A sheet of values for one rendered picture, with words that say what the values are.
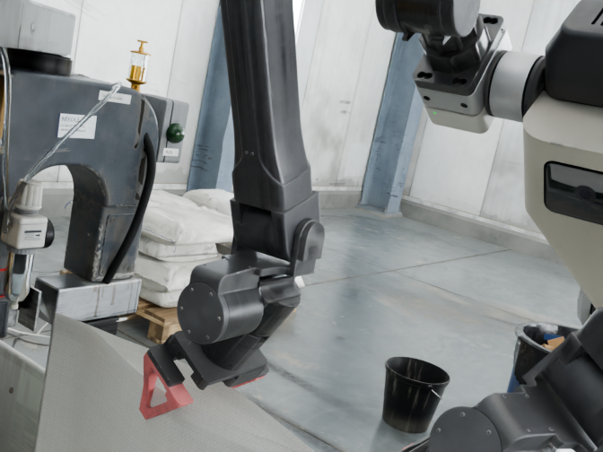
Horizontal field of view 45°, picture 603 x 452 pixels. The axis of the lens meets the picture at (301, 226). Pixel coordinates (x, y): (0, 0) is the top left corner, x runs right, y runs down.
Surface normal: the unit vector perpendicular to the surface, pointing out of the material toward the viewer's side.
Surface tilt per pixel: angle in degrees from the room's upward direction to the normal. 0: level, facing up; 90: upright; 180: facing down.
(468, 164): 90
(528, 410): 29
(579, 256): 130
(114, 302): 90
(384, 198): 90
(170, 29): 90
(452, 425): 79
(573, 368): 73
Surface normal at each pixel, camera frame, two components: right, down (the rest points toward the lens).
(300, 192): 0.84, 0.21
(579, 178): -0.57, 0.64
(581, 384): -0.68, -0.21
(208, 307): -0.57, 0.05
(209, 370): 0.58, -0.69
